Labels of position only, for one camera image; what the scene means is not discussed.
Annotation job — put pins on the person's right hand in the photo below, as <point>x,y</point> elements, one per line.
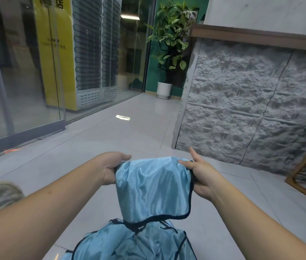
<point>205,181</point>

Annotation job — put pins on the person's left hand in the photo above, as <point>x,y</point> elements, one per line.
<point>107,167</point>

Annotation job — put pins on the person's right thumb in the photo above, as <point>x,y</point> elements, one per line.
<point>195,155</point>

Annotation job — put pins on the person's left thumb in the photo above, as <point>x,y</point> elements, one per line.
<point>122,157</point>

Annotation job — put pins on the light blue hooded jacket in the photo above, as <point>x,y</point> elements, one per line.
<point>153,186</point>

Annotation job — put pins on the person's left forearm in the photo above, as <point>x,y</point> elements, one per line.
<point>42,208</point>

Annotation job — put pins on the person's right forearm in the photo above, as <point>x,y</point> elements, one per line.
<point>255,230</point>

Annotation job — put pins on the white plant pot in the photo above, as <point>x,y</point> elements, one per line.
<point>164,89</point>

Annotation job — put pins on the grey stone-textured counter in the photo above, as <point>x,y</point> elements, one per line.
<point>250,105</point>

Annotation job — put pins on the white display refrigerator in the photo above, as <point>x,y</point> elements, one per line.
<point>93,51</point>

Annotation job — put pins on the green leafy plant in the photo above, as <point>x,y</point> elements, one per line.
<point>173,32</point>

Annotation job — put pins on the yellow sign panel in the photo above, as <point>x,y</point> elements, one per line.
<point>52,51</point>

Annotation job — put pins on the brown wooden counter trim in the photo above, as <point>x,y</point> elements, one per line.
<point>250,37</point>

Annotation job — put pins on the rectangular ceiling light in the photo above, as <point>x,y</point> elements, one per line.
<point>127,15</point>

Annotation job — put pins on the light wooden frame stand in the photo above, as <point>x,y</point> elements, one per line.
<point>301,170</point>

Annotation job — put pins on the glass door with metal frame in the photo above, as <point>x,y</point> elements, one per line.
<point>28,100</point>

